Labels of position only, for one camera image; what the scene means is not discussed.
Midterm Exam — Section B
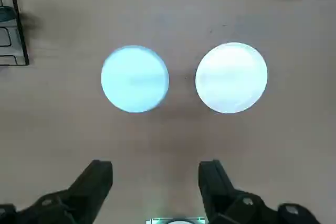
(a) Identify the blue plate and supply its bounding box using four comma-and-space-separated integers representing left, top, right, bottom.
100, 45, 170, 114

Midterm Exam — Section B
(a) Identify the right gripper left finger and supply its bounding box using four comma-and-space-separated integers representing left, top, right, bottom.
0, 159, 114, 224

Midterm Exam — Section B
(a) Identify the white plate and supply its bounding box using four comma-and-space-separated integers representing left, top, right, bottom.
195, 42, 269, 115

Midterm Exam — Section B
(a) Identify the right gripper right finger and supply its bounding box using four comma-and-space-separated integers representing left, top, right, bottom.
198, 159, 320, 224

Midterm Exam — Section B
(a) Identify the black wire cup rack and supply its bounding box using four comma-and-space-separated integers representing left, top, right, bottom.
0, 0, 30, 67

